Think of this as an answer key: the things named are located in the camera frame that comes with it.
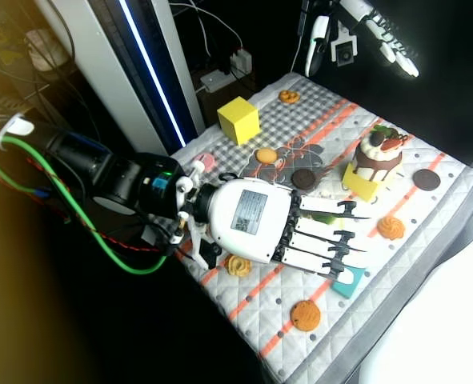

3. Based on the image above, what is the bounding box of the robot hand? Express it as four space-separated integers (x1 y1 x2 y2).
303 0 420 79
206 177 372 281

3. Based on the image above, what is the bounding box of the chocolate drip toy cake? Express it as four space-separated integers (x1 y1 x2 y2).
350 124 415 184

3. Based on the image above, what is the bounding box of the yellow foam cube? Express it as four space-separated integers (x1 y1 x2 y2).
341 162 401 204
216 95 261 146

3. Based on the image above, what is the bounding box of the yellow swirl toy cookie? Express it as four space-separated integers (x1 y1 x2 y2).
224 254 253 278

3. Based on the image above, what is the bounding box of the tan round toy cookie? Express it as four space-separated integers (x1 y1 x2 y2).
255 148 279 165

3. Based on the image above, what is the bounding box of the dark brown round cookie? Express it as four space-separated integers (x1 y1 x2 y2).
413 169 442 190
291 168 316 190

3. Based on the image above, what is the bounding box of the pink round toy cookie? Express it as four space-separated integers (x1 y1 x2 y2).
194 153 215 173

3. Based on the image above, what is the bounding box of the grey quilt with bear print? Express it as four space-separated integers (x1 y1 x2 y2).
164 71 473 383

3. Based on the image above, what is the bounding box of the chocolate chip toy cookie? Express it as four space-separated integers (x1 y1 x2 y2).
290 299 322 332

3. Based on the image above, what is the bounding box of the brown box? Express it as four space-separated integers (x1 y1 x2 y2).
191 67 258 126

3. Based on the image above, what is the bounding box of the teal rectangular block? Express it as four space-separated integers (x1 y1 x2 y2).
331 266 367 300

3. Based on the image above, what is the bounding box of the white power strip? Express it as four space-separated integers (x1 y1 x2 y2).
199 70 237 93

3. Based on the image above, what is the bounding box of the orange swirl toy cookie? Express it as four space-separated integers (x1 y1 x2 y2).
376 216 407 241

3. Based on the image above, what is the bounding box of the white plug adapter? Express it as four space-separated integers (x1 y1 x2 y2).
230 47 253 74

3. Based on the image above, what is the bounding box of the white column with blue light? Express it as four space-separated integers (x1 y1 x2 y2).
34 0 205 155

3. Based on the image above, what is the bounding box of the beige round roll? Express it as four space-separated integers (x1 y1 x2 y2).
23 27 71 73

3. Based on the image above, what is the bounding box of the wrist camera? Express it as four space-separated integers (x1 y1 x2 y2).
330 34 359 67

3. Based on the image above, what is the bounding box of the thin red cable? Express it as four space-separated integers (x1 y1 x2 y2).
26 156 161 254

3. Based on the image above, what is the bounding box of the thick green cable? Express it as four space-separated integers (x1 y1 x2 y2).
0 135 169 275

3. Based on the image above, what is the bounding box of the white cable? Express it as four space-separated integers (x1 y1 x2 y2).
167 2 245 61

